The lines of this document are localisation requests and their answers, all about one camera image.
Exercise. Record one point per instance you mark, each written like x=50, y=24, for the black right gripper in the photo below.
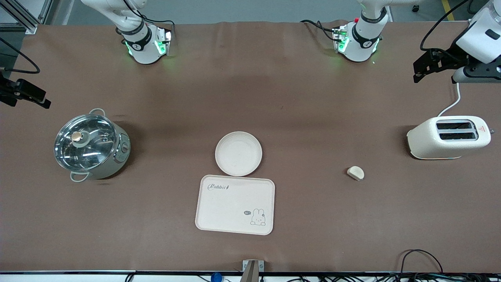
x=8, y=91

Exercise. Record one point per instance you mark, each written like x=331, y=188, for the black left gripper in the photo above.
x=447, y=57

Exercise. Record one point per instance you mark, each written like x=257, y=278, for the white steamed bun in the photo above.
x=355, y=172

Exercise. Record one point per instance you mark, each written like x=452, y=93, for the round cream plate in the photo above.
x=238, y=154

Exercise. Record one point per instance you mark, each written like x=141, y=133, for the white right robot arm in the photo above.
x=143, y=47

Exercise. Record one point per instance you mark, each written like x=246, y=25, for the cream rabbit print tray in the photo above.
x=231, y=207

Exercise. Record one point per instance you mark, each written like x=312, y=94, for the glass pot lid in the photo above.
x=94, y=152

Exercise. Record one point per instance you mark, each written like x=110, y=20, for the cream two-slot toaster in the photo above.
x=430, y=145

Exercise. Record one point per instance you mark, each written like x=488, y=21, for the pale green cooking pot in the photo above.
x=119, y=156

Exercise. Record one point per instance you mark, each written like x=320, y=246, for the brown table mat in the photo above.
x=274, y=98

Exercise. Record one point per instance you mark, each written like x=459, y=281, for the blue round knob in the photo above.
x=216, y=277

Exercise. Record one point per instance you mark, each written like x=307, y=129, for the aluminium frame profile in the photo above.
x=23, y=17

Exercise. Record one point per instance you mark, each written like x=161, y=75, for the grey metal bracket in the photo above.
x=252, y=270

